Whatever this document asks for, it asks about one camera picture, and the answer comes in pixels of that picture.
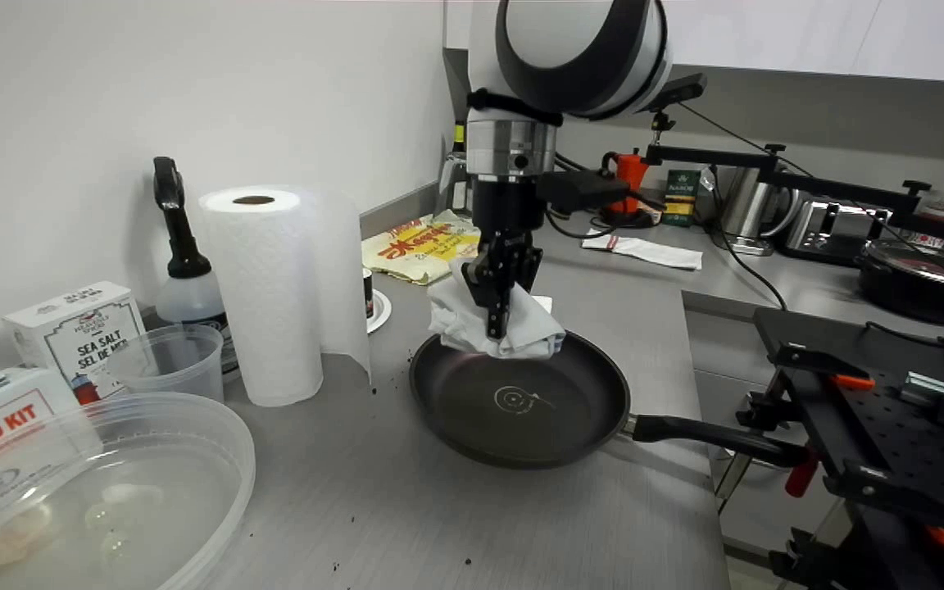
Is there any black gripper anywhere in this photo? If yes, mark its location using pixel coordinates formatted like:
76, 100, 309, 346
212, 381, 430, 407
459, 173, 551, 346

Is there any white blue-striped kitchen towel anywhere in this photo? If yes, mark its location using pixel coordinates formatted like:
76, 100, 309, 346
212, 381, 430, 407
424, 273, 569, 364

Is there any dark nonstick frying pan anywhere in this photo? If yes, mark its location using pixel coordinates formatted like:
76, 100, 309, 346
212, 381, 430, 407
406, 316, 813, 472

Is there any white paper towel roll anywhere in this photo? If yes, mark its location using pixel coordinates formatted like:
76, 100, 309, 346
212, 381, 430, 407
197, 184, 378, 411

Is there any yellow printed package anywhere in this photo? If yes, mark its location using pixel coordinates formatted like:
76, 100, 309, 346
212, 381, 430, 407
356, 210, 486, 292

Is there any small white plate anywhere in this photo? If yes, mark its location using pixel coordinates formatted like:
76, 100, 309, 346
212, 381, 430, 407
359, 273, 395, 338

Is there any small condiment bottle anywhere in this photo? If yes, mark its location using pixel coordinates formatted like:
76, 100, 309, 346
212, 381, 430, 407
431, 120, 475, 219

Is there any white folded cloth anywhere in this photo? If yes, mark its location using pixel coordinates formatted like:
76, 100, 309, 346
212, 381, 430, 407
581, 226, 708, 275

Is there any green box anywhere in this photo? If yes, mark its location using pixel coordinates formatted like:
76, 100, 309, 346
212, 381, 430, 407
663, 167, 718, 231

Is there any silver kettle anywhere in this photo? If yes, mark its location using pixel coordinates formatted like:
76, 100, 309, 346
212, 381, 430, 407
718, 167, 798, 249

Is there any black and white pump bottle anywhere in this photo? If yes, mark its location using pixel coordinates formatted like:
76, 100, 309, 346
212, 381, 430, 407
150, 153, 225, 328

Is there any small clear plastic container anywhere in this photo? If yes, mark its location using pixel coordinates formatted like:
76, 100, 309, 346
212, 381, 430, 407
120, 318, 229, 405

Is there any silver toaster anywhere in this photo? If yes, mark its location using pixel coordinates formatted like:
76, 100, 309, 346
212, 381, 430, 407
783, 193, 897, 265

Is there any large clear plastic bowl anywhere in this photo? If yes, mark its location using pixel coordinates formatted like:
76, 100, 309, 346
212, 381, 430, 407
0, 391, 259, 590

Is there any white sea salt box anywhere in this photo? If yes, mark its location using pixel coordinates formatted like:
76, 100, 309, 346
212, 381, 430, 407
0, 279, 161, 411

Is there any black cooking pot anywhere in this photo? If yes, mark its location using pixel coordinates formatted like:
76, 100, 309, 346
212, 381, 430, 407
855, 234, 944, 328

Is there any white first aid kit box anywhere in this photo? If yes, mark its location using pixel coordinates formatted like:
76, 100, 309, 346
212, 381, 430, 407
0, 364, 103, 527

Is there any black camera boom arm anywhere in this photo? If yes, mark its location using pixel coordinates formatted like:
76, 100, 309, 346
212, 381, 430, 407
643, 137, 944, 254

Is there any black cable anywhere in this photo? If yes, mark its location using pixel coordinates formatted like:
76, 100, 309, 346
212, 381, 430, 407
711, 217, 794, 316

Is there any black stereo camera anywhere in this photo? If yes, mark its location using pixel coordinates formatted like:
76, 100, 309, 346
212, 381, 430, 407
645, 68, 711, 116

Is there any black robot mount plate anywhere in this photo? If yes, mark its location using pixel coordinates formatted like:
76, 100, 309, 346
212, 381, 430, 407
732, 309, 944, 590

